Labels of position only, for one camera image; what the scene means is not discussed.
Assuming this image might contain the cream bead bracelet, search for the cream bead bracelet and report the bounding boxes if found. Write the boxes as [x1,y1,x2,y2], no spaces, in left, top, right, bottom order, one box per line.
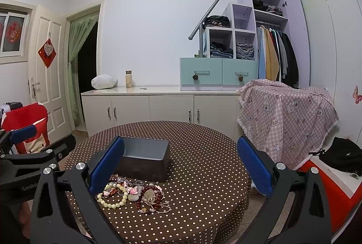
[96,181,130,208]

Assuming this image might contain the pink plush charm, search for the pink plush charm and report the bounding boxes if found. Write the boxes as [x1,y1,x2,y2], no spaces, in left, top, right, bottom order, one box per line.
[127,185,144,202]

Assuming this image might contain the dark red bead bracelet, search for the dark red bead bracelet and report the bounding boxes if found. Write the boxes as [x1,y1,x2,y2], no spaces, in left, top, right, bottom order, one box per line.
[136,185,172,215]

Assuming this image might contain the red cat chair cover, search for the red cat chair cover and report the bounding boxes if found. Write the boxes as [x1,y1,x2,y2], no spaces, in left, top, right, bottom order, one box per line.
[1,102,50,154]

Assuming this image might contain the red chair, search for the red chair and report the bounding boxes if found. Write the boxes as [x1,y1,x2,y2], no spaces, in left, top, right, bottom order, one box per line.
[298,160,361,234]

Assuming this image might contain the white panel door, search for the white panel door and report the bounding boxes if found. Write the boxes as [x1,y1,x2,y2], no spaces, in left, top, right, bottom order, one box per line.
[28,5,71,143]

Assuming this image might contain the black bag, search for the black bag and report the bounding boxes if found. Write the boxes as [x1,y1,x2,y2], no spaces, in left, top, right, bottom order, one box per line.
[309,137,361,178]

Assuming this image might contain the red door ornament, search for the red door ornament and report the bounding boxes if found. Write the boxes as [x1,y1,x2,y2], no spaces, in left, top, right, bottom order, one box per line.
[38,38,56,68]

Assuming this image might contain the pink checkered cloth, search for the pink checkered cloth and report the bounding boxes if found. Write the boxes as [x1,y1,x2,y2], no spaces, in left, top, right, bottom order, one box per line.
[237,79,339,169]

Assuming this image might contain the white pillow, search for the white pillow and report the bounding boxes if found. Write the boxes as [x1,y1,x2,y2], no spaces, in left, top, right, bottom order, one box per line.
[91,74,118,90]

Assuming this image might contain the brown polka dot tablecloth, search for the brown polka dot tablecloth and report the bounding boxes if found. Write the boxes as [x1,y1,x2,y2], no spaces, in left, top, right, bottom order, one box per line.
[64,121,250,243]

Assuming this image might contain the dark rectangular storage box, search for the dark rectangular storage box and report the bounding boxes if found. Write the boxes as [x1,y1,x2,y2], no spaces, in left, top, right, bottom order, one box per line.
[114,137,170,183]

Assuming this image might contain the window with red decorations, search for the window with red decorations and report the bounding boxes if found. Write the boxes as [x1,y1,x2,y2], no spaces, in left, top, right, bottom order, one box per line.
[1,0,36,64]

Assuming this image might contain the green curtain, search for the green curtain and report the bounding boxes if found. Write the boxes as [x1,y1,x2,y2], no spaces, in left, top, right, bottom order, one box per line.
[67,12,99,126]

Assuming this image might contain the beige bottle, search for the beige bottle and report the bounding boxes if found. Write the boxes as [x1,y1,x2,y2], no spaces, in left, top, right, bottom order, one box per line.
[125,70,133,88]

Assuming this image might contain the hanging clothes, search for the hanging clothes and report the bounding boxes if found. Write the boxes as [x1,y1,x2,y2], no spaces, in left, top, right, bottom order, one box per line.
[257,25,299,88]

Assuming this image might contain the teal drawer unit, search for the teal drawer unit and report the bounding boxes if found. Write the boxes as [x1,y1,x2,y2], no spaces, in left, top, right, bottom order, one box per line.
[180,58,258,91]

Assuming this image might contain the white cubby shelf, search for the white cubby shelf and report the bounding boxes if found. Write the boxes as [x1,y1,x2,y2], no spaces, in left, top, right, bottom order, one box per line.
[202,0,288,59]

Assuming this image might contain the butterfly wall sticker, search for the butterfly wall sticker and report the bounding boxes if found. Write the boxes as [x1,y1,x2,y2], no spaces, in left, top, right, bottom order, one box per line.
[352,85,362,104]

